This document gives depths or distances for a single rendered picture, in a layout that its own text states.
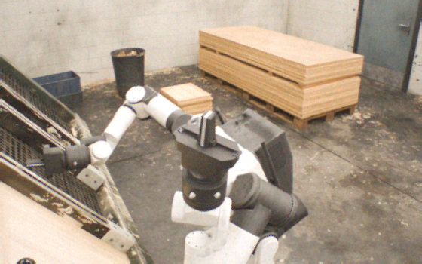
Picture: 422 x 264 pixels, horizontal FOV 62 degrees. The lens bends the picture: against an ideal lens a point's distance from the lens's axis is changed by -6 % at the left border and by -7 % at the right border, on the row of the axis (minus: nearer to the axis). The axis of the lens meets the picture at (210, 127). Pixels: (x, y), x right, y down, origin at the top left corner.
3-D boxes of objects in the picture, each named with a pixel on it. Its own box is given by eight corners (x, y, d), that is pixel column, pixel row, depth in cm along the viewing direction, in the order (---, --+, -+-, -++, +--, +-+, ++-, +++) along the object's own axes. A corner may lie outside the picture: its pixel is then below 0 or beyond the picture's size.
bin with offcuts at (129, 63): (154, 96, 543) (151, 52, 516) (120, 102, 519) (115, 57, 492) (141, 86, 583) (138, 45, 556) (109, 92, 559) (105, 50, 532)
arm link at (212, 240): (186, 202, 75) (182, 255, 79) (230, 208, 74) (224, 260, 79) (191, 187, 81) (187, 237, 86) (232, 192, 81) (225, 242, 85)
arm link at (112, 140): (100, 169, 140) (118, 141, 146) (103, 164, 132) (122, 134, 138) (86, 160, 139) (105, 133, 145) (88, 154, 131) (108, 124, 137)
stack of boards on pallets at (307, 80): (356, 113, 486) (365, 56, 453) (299, 130, 438) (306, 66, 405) (249, 67, 678) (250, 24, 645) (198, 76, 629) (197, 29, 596)
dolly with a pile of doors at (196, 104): (212, 126, 448) (213, 94, 431) (172, 136, 423) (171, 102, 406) (188, 109, 495) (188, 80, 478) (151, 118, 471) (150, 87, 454)
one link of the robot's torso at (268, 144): (262, 164, 147) (233, 89, 127) (319, 210, 119) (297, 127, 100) (200, 207, 140) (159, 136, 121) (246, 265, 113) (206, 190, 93)
